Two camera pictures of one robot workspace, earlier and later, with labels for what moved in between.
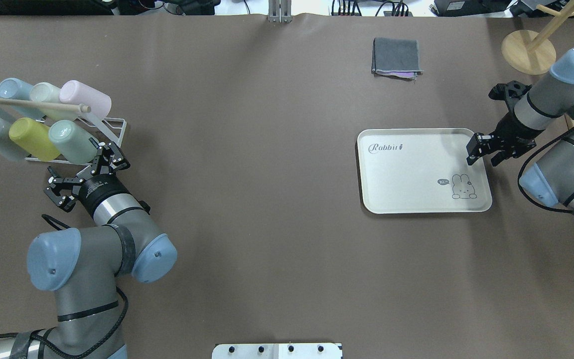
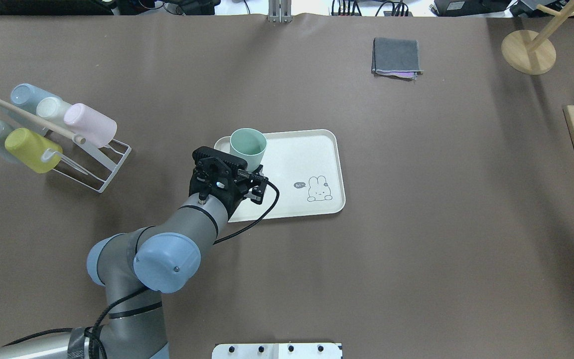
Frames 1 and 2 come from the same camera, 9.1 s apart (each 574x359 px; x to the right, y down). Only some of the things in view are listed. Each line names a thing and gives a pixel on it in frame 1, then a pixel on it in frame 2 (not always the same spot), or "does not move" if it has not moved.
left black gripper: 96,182 → 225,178
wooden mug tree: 528,52 does not move
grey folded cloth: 396,58 does not move
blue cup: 14,88 → 28,96
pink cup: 73,91 → 96,128
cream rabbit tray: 406,171 → 307,167
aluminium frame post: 280,11 does not move
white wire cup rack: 115,127 → 79,140
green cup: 74,144 → 249,144
